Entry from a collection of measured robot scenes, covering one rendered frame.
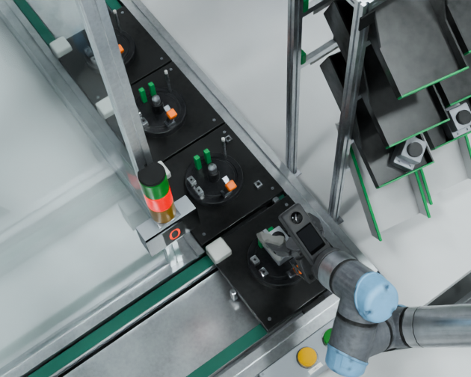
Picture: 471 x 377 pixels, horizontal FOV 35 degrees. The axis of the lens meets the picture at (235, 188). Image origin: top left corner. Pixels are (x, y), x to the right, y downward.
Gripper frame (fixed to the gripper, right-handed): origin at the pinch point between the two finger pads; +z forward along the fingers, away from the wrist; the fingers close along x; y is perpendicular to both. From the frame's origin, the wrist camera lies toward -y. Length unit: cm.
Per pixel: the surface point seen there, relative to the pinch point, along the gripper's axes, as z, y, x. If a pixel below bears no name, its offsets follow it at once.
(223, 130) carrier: 40.0, -4.2, 10.0
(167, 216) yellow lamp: 0.2, -14.9, -19.3
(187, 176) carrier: 33.7, -2.3, -5.1
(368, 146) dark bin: -3.7, -5.1, 23.6
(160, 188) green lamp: -6.2, -24.0, -19.1
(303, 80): 51, 1, 40
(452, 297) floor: 53, 105, 64
